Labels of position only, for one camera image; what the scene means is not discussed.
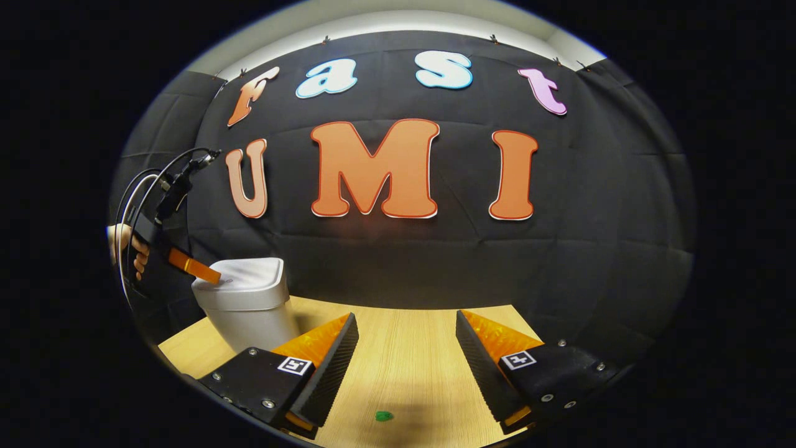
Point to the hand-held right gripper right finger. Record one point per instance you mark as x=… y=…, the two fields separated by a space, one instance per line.
x=482 y=367

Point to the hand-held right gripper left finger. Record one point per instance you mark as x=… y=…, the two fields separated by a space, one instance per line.
x=329 y=367

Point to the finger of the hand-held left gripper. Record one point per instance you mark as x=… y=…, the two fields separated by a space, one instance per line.
x=194 y=266

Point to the white desktop garbage bin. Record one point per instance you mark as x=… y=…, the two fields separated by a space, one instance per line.
x=249 y=311

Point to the green paper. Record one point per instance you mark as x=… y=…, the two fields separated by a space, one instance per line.
x=384 y=415

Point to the wooden desktop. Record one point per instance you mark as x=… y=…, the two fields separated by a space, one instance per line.
x=404 y=354

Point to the black backdrop cloth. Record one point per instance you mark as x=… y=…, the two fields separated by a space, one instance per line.
x=435 y=261

